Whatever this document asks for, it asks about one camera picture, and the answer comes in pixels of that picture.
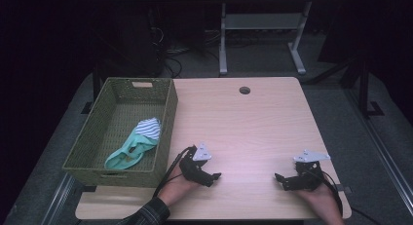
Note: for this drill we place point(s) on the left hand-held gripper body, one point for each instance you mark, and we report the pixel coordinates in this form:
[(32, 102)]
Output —
[(191, 165)]

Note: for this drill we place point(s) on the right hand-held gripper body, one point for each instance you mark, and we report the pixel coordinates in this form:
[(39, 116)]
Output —
[(308, 173)]

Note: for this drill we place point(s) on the teal striped baby garment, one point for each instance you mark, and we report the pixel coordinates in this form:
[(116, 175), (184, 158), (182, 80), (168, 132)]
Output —
[(136, 147)]

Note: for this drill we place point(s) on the green woven basket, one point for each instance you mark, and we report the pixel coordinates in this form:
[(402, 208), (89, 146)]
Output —
[(117, 121)]

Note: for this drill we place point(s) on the person's right hand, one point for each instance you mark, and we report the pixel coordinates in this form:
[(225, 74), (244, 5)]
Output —
[(319, 199)]

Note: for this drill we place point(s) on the person's left hand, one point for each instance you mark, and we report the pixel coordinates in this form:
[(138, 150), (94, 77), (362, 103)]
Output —
[(177, 189)]

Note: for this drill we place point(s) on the black metal stand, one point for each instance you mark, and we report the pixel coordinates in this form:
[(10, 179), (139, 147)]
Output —
[(95, 85), (364, 88)]

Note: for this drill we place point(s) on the small black table bracket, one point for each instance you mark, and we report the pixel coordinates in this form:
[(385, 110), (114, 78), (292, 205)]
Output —
[(344, 189)]

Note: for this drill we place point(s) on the aluminium floor rail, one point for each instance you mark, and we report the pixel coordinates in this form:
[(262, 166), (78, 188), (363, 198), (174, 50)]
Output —
[(58, 199), (383, 153)]

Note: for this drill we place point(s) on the grey metal frame desk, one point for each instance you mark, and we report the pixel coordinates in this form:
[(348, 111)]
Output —
[(259, 22)]

